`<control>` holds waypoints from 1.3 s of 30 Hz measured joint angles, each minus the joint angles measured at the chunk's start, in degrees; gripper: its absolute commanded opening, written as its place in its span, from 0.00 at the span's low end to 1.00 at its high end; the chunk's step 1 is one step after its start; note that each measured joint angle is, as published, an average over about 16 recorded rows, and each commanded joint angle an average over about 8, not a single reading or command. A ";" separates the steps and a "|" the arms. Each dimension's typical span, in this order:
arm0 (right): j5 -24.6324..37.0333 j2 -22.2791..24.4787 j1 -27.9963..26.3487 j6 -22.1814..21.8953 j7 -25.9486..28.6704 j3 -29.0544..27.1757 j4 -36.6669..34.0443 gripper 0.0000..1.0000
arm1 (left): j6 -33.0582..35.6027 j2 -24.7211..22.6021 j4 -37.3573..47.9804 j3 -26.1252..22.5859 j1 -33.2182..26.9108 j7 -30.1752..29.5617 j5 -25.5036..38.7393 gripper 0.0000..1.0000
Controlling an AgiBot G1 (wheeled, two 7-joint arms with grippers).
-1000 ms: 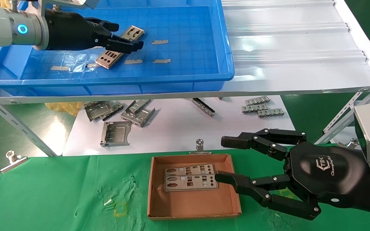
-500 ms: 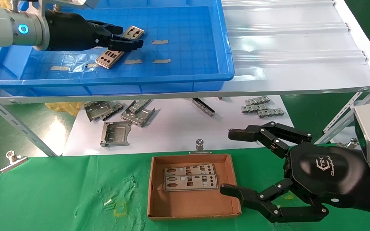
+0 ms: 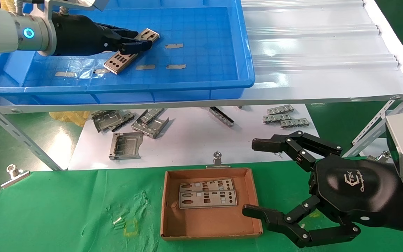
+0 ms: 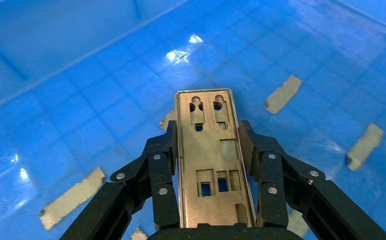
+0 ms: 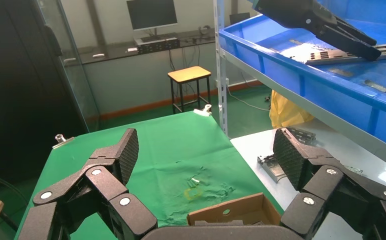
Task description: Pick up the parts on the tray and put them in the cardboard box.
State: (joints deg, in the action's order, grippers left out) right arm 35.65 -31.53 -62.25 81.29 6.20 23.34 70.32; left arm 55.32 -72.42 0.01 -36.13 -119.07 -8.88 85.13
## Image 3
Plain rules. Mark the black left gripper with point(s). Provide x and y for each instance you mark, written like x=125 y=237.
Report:
x=79 y=36

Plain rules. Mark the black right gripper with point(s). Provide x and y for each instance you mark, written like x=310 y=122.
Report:
x=348 y=185

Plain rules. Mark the blue plastic tray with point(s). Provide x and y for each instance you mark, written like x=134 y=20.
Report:
x=205 y=28

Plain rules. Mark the brown cardboard box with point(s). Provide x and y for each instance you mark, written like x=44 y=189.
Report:
x=208 y=222

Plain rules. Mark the small notched metal strip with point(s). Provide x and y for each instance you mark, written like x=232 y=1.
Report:
x=276 y=118
x=280 y=110
x=295 y=123

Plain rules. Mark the white perforated shelf brace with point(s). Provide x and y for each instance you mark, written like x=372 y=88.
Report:
x=12 y=134
x=373 y=122
x=359 y=145

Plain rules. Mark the long grey metal strip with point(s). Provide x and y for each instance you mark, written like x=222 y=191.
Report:
x=221 y=116

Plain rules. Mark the white board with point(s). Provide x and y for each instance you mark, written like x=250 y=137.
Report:
x=194 y=140

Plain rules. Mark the white metal shelf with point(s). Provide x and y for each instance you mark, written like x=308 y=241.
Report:
x=310 y=52

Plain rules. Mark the small white scrap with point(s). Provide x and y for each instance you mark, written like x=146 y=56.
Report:
x=117 y=220

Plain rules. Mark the green table cloth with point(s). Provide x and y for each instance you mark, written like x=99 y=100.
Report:
x=65 y=210

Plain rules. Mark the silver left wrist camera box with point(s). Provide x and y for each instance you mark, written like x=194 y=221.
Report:
x=82 y=3

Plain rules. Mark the grey stamped metal bracket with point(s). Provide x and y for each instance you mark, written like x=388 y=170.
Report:
x=105 y=120
x=126 y=145
x=128 y=118
x=152 y=114
x=150 y=128

